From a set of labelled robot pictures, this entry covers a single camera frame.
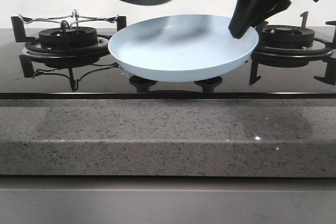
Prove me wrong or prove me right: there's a left black pan support grate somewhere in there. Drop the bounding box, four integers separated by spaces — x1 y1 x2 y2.
11 12 112 81

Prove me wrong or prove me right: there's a grey cabinet drawer front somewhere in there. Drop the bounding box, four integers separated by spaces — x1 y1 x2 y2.
1 177 335 223

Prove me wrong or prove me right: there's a black glass gas cooktop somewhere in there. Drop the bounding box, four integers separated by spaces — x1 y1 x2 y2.
1 29 335 100

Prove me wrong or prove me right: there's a wire pan support ring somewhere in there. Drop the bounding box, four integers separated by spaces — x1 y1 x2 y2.
17 9 120 30

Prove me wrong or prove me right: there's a light blue plate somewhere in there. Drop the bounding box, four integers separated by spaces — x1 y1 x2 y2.
108 14 259 82

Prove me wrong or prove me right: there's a right black burner head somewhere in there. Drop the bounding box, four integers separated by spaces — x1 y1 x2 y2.
261 25 315 49

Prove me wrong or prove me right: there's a left black burner head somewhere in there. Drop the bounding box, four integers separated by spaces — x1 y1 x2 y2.
38 27 98 49

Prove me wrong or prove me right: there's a black burner head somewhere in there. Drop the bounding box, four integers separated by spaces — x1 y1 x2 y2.
38 27 98 49
261 25 315 49

